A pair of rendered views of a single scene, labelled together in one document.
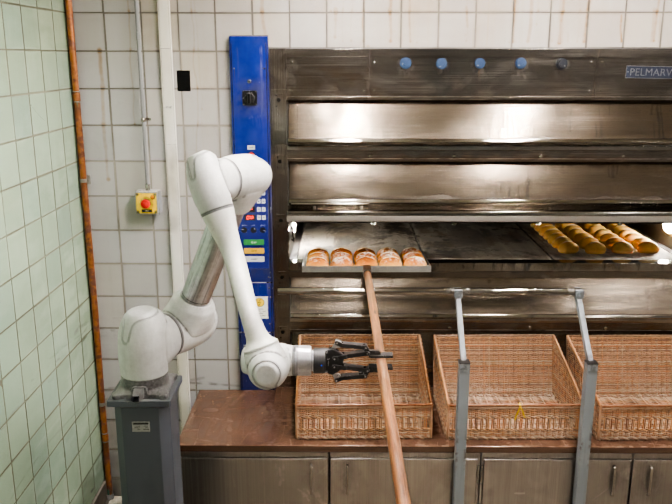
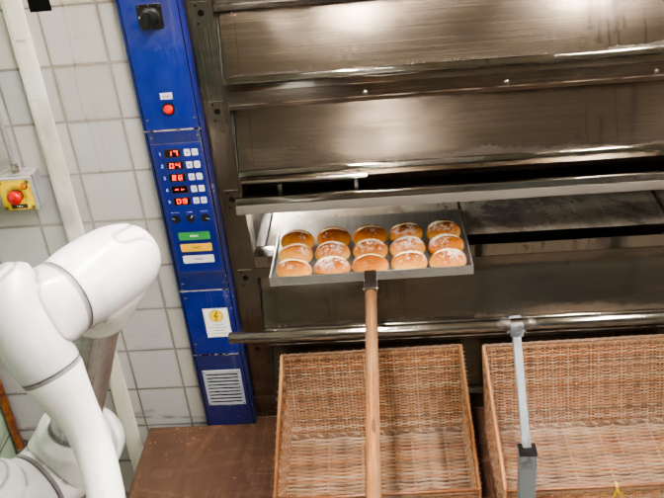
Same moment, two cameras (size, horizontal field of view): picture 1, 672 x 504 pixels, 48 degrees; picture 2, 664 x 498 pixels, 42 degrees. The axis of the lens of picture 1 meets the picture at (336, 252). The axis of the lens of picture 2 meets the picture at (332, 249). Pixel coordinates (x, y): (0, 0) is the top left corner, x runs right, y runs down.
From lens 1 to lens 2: 121 cm
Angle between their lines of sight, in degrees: 17
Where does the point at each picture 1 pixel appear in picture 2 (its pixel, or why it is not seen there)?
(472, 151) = (538, 71)
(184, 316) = (58, 465)
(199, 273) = not seen: hidden behind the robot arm
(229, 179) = (62, 317)
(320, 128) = (277, 54)
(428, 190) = (464, 139)
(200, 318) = not seen: hidden behind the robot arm
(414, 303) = (451, 302)
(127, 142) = not seen: outside the picture
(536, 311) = (642, 303)
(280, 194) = (225, 161)
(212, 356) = (161, 383)
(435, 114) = (471, 14)
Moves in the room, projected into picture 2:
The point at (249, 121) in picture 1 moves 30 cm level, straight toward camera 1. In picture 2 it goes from (156, 54) to (143, 97)
